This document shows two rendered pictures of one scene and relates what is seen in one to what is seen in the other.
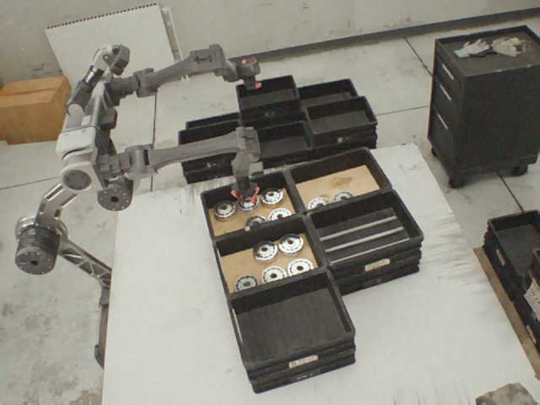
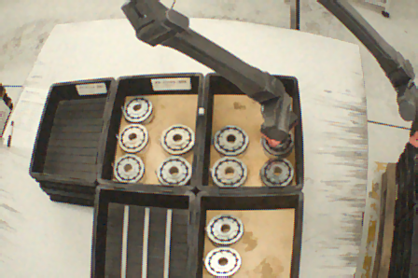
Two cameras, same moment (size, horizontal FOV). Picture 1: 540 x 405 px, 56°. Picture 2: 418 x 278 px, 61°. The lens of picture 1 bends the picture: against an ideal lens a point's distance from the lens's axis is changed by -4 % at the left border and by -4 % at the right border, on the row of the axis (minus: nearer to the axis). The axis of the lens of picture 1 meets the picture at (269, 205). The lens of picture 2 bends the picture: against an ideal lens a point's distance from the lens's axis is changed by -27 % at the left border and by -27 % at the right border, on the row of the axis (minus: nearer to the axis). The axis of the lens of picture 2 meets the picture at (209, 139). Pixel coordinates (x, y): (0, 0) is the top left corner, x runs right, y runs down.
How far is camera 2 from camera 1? 188 cm
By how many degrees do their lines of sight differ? 60
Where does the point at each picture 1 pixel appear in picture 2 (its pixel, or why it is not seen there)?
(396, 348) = (48, 240)
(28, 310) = (326, 25)
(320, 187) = (271, 244)
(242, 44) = not seen: outside the picture
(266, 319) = (97, 122)
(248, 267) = (170, 120)
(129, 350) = not seen: hidden behind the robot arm
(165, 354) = (137, 55)
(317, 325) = (69, 165)
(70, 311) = not seen: hidden behind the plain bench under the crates
